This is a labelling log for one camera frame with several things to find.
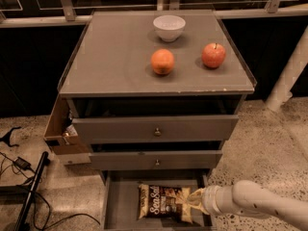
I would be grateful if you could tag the black power adapter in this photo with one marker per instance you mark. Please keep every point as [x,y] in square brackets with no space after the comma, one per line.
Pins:
[21,163]

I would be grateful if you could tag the red apple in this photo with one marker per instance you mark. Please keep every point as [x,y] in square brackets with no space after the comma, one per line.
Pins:
[213,55]

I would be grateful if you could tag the white ceramic bowl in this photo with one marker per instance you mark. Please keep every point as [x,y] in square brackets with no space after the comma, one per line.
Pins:
[169,27]

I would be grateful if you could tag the black pole on floor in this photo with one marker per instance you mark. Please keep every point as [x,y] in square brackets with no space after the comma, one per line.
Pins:
[30,192]

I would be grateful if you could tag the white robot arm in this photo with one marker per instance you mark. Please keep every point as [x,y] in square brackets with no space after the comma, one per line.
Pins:
[246,198]

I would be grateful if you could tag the black bracket on floor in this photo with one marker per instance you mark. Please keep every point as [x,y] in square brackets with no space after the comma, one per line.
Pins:
[7,137]

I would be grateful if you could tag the metal window railing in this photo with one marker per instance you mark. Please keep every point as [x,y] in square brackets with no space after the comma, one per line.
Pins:
[40,13]

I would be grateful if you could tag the grey middle drawer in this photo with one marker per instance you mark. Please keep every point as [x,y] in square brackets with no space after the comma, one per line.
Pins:
[155,160]

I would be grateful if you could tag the cardboard box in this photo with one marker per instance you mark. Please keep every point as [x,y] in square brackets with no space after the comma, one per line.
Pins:
[61,137]

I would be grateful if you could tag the grey bottom drawer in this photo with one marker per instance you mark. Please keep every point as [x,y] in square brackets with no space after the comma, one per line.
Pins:
[121,207]

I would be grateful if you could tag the brown sea salt chip bag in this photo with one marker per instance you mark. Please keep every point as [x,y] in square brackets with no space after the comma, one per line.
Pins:
[164,202]

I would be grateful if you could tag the grey drawer cabinet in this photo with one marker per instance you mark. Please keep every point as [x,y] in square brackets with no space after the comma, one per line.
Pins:
[111,76]

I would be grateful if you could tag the grey drawer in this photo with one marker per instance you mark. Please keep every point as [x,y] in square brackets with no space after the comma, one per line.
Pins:
[155,128]
[155,160]
[121,207]

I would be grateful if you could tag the grey top drawer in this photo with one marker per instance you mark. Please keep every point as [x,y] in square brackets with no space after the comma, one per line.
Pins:
[155,128]

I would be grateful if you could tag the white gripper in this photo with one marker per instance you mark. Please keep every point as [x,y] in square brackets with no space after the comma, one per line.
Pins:
[208,199]

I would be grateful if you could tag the orange fruit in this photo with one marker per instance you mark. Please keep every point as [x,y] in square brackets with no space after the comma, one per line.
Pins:
[162,62]

